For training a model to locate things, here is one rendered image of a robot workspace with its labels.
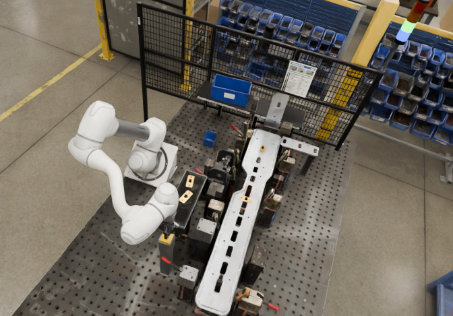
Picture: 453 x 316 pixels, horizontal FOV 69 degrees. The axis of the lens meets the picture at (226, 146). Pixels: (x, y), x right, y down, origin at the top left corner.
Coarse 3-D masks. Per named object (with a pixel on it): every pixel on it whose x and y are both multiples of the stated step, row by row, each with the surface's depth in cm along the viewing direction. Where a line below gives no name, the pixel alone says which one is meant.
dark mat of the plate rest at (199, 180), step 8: (184, 176) 201; (200, 176) 202; (184, 184) 197; (200, 184) 198; (184, 192) 193; (192, 192) 194; (192, 200) 190; (184, 208) 186; (176, 216) 182; (184, 216) 183; (184, 224) 179
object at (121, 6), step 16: (96, 0) 396; (112, 0) 390; (128, 0) 381; (144, 0) 372; (160, 0) 363; (176, 0) 356; (192, 0) 349; (112, 16) 406; (128, 16) 396; (160, 16) 378; (192, 16) 364; (112, 32) 424; (128, 32) 412; (144, 32) 402; (160, 32) 393; (176, 32) 385; (112, 48) 442; (128, 48) 430; (160, 48) 411; (176, 48) 401; (160, 64) 429
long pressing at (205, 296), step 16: (256, 144) 248; (272, 144) 250; (272, 160) 240; (256, 176) 228; (240, 192) 217; (256, 192) 219; (240, 208) 210; (256, 208) 211; (224, 224) 201; (224, 240) 194; (240, 240) 195; (224, 256) 187; (240, 256) 189; (208, 272) 180; (240, 272) 183; (208, 288) 175; (224, 288) 176; (208, 304) 170; (224, 304) 171
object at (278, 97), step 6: (276, 96) 242; (282, 96) 240; (288, 96) 239; (276, 102) 245; (282, 102) 244; (270, 108) 251; (276, 108) 249; (282, 108) 248; (270, 114) 255; (276, 114) 253; (282, 114) 251; (270, 120) 259; (276, 120) 257; (270, 126) 263; (276, 126) 261
